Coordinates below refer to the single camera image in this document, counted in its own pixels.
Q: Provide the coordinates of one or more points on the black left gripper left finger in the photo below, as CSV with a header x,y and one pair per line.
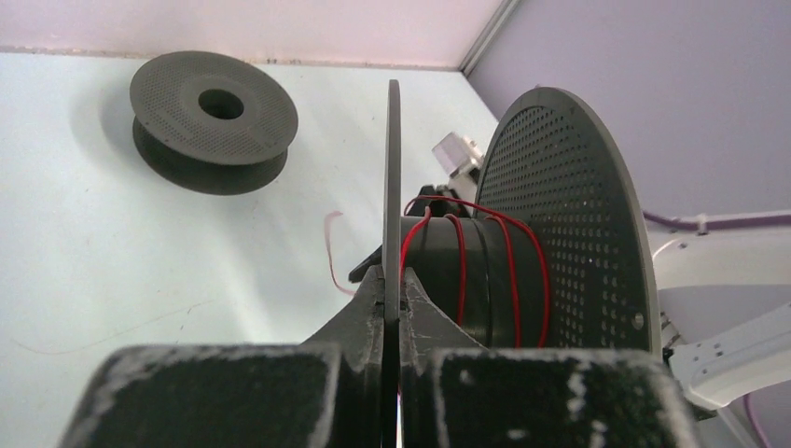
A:
x,y
325,392

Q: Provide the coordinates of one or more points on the right aluminium frame post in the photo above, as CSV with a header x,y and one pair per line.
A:
x,y
493,27

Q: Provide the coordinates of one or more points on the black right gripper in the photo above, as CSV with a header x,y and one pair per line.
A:
x,y
440,201

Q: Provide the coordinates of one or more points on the dark grey spool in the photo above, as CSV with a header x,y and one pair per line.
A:
x,y
211,123
555,253

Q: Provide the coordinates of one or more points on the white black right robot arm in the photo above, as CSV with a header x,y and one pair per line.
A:
x,y
723,290

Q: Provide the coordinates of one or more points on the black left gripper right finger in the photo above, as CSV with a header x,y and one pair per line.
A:
x,y
458,393

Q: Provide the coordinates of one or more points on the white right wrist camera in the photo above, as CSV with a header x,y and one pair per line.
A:
x,y
461,159

